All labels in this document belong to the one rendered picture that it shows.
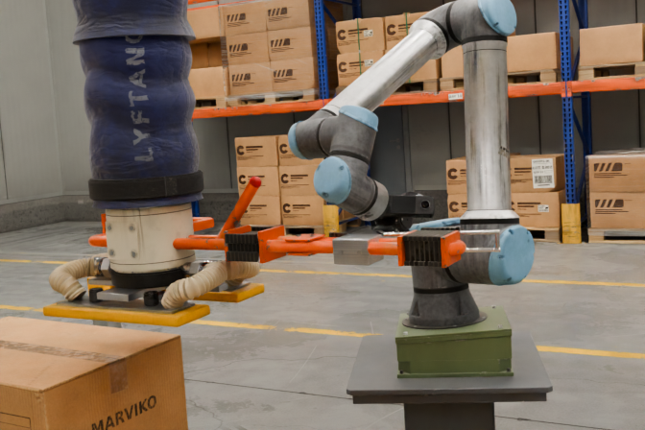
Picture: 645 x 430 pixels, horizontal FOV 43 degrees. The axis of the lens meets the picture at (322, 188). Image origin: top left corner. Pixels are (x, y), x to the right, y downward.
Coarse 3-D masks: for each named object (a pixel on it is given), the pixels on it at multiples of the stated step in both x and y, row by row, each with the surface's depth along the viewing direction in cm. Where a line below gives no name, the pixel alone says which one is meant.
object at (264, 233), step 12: (240, 228) 156; (252, 228) 159; (264, 228) 157; (276, 228) 153; (228, 240) 150; (240, 240) 149; (252, 240) 148; (264, 240) 149; (228, 252) 151; (240, 252) 150; (252, 252) 148; (264, 252) 149; (276, 252) 152
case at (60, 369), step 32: (0, 320) 215; (32, 320) 213; (0, 352) 183; (32, 352) 181; (64, 352) 179; (96, 352) 178; (128, 352) 176; (160, 352) 183; (0, 384) 161; (32, 384) 158; (64, 384) 159; (96, 384) 166; (128, 384) 174; (160, 384) 183; (0, 416) 162; (32, 416) 157; (64, 416) 159; (96, 416) 166; (128, 416) 174; (160, 416) 182
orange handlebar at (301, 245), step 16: (208, 224) 188; (96, 240) 169; (176, 240) 159; (192, 240) 157; (208, 240) 156; (272, 240) 149; (288, 240) 146; (304, 240) 145; (320, 240) 148; (384, 240) 142
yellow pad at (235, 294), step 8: (232, 288) 165; (240, 288) 167; (248, 288) 167; (256, 288) 169; (200, 296) 167; (208, 296) 166; (216, 296) 165; (224, 296) 164; (232, 296) 163; (240, 296) 163; (248, 296) 166
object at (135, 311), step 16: (96, 288) 162; (64, 304) 161; (80, 304) 159; (96, 304) 158; (112, 304) 157; (128, 304) 156; (144, 304) 154; (160, 304) 155; (192, 304) 154; (96, 320) 156; (112, 320) 153; (128, 320) 152; (144, 320) 150; (160, 320) 148; (176, 320) 146; (192, 320) 150
